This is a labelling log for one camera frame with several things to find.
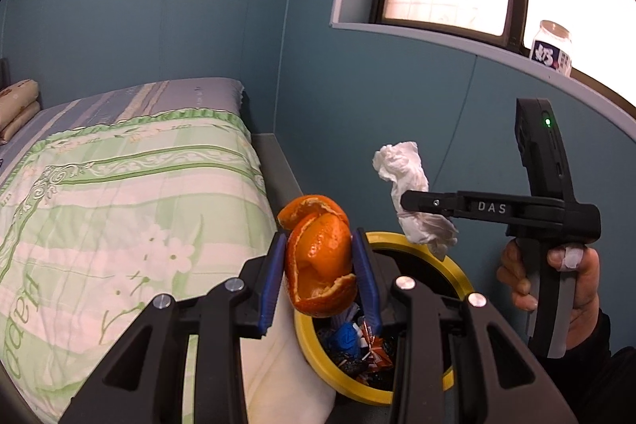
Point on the glass jar with blue label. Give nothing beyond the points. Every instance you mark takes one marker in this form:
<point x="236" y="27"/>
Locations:
<point x="549" y="51"/>

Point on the blue plastic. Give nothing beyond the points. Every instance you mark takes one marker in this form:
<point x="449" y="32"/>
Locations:
<point x="345" y="337"/>

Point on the black plastic bag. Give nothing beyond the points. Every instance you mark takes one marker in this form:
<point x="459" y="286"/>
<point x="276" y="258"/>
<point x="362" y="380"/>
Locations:
<point x="362" y="374"/>

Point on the person's right hand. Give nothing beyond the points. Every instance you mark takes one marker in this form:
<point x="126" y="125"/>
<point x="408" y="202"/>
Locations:
<point x="586" y="285"/>

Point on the beige folded quilt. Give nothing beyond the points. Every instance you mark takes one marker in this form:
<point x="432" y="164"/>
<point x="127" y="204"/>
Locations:
<point x="20" y="103"/>

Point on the yellow rimmed black trash bin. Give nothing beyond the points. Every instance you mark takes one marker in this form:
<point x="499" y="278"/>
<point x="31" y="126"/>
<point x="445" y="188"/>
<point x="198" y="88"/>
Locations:
<point x="447" y="270"/>

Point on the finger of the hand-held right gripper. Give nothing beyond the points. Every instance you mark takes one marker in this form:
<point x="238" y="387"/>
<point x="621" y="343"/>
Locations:
<point x="430" y="203"/>

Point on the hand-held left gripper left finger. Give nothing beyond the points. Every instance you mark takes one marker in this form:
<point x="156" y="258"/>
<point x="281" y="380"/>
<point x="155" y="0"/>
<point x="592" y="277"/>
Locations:
<point x="271" y="285"/>

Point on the white tissue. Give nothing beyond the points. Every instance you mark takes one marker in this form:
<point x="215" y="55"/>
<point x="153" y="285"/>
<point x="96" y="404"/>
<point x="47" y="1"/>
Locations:
<point x="402" y="165"/>

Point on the green floral quilt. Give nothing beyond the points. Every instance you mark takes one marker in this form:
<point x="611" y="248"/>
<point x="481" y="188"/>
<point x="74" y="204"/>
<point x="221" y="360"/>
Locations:
<point x="149" y="205"/>

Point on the person's right forearm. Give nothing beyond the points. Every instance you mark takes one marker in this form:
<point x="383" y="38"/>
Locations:
<point x="606" y="354"/>

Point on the orange peel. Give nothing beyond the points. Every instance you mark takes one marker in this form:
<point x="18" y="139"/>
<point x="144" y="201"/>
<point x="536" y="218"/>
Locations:
<point x="318" y="250"/>

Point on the bed with grey striped sheet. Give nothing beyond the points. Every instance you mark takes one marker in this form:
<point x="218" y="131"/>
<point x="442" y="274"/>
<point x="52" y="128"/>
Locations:
<point x="189" y="93"/>

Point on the orange snack wrapper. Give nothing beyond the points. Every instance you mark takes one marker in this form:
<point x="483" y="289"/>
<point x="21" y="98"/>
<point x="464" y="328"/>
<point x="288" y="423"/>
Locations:
<point x="380" y="352"/>

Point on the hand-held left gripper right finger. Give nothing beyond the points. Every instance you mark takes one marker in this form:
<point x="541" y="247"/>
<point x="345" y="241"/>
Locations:
<point x="366" y="280"/>

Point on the grey bed frame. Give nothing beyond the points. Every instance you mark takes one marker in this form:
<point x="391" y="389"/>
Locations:
<point x="273" y="165"/>

